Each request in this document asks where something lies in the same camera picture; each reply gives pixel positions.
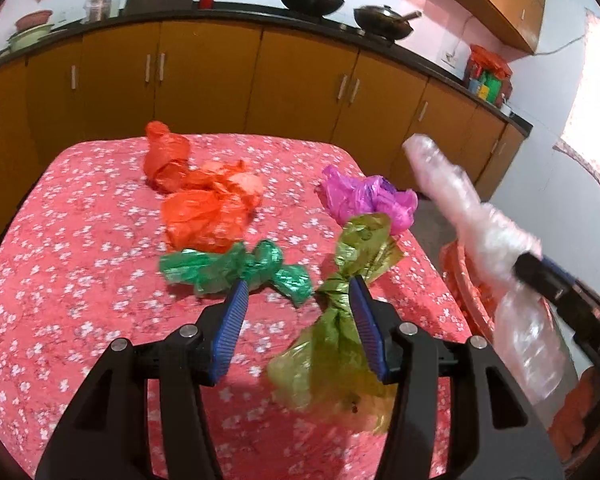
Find red trash bin with liner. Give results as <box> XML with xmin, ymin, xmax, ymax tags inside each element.
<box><xmin>439</xmin><ymin>239</ymin><xmax>600</xmax><ymax>467</ymax></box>

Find yellow-green plastic bag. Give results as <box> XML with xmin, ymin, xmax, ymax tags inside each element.
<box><xmin>267</xmin><ymin>212</ymin><xmax>405</xmax><ymax>436</ymax></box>

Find wok with metal lid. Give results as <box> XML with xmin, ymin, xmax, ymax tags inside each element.
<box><xmin>353</xmin><ymin>4</ymin><xmax>422</xmax><ymax>42</ymax></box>

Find black kitchen countertop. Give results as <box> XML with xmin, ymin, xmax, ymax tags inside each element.
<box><xmin>0</xmin><ymin>0</ymin><xmax>534</xmax><ymax>136</ymax></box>

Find table with red floral cloth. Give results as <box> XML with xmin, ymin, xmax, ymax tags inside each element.
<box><xmin>0</xmin><ymin>132</ymin><xmax>475</xmax><ymax>480</ymax></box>

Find red bag on countertop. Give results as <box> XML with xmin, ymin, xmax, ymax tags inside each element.
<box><xmin>464</xmin><ymin>43</ymin><xmax>514</xmax><ymax>107</ymax></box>

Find green plastic basin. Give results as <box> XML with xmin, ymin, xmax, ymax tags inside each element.
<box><xmin>7</xmin><ymin>24</ymin><xmax>56</xmax><ymax>52</ymax></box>

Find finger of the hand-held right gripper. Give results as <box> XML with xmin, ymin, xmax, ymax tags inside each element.
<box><xmin>512</xmin><ymin>252</ymin><xmax>582</xmax><ymax>307</ymax></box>

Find green box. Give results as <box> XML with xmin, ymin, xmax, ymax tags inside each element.
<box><xmin>479</xmin><ymin>72</ymin><xmax>504</xmax><ymax>99</ymax></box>

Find large orange plastic bag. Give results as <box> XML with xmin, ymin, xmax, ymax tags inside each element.
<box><xmin>161</xmin><ymin>159</ymin><xmax>265</xmax><ymax>254</ymax></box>

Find purple plastic bag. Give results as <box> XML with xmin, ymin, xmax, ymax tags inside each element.
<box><xmin>320</xmin><ymin>164</ymin><xmax>419</xmax><ymax>234</ymax></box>

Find small red-orange plastic bag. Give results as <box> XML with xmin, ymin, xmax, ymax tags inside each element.
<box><xmin>144</xmin><ymin>120</ymin><xmax>191</xmax><ymax>194</ymax></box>

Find green plastic bag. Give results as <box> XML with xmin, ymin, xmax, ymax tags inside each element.
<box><xmin>158</xmin><ymin>239</ymin><xmax>314</xmax><ymax>307</ymax></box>

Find clear bubble wrap sheet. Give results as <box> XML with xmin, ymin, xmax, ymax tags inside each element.
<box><xmin>401</xmin><ymin>133</ymin><xmax>577</xmax><ymax>412</ymax></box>

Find red plastic basin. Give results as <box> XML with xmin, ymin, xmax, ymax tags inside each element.
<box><xmin>15</xmin><ymin>9</ymin><xmax>53</xmax><ymax>31</ymax></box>

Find floral window curtain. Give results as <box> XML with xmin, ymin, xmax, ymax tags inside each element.
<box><xmin>552</xmin><ymin>7</ymin><xmax>600</xmax><ymax>212</ymax></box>

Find wooden lower kitchen cabinets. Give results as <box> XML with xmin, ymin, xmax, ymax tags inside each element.
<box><xmin>0</xmin><ymin>19</ymin><xmax>527</xmax><ymax>257</ymax></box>

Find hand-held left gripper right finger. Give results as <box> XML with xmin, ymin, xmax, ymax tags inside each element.
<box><xmin>348</xmin><ymin>277</ymin><xmax>566</xmax><ymax>480</ymax></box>

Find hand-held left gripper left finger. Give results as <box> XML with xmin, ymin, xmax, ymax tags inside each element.
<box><xmin>35</xmin><ymin>280</ymin><xmax>251</xmax><ymax>480</ymax></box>

